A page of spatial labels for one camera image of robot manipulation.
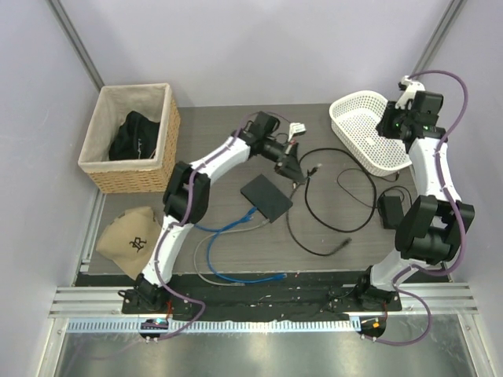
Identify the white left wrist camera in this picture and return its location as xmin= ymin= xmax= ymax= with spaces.
xmin=288 ymin=123 xmax=307 ymax=143

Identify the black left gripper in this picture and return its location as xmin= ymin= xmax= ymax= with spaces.
xmin=260 ymin=137 xmax=304 ymax=183

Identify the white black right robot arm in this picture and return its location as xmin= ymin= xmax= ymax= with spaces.
xmin=352 ymin=90 xmax=475 ymax=310

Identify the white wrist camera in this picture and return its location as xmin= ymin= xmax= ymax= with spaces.
xmin=288 ymin=123 xmax=307 ymax=143
xmin=395 ymin=75 xmax=425 ymax=110

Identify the white slotted cable duct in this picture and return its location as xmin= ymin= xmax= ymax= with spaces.
xmin=67 ymin=317 xmax=361 ymax=335

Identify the thin black power cable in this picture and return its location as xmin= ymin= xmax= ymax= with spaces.
xmin=336 ymin=167 xmax=413 ymax=213

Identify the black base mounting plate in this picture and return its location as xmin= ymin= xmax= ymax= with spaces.
xmin=119 ymin=282 xmax=402 ymax=315

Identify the black cloth in basket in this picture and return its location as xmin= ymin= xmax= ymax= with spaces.
xmin=108 ymin=111 xmax=160 ymax=161

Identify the black braided teal-collar cable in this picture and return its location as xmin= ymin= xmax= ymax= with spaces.
xmin=298 ymin=147 xmax=378 ymax=232

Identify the black ethernet cable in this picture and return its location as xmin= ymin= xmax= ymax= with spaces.
xmin=285 ymin=180 xmax=353 ymax=257

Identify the blue ethernet cable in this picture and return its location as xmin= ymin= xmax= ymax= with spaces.
xmin=206 ymin=215 xmax=286 ymax=284
xmin=194 ymin=211 xmax=259 ymax=232

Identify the grey ethernet cable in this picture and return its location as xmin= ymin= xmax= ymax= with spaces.
xmin=193 ymin=218 xmax=272 ymax=287

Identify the wicker basket with liner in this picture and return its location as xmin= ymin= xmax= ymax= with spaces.
xmin=78 ymin=83 xmax=181 ymax=194

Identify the black power adapter brick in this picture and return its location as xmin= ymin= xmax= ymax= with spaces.
xmin=377 ymin=196 xmax=404 ymax=230

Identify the aluminium rail frame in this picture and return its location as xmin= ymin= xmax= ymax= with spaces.
xmin=49 ymin=282 xmax=478 ymax=322

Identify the white perforated plastic basket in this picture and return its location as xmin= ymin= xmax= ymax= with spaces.
xmin=329 ymin=90 xmax=431 ymax=177

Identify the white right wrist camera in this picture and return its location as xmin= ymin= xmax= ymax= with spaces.
xmin=395 ymin=75 xmax=425 ymax=110

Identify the dark grey network switch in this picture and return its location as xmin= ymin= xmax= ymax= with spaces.
xmin=240 ymin=174 xmax=292 ymax=223

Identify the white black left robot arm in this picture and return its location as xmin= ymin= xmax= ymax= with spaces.
xmin=133 ymin=112 xmax=307 ymax=313

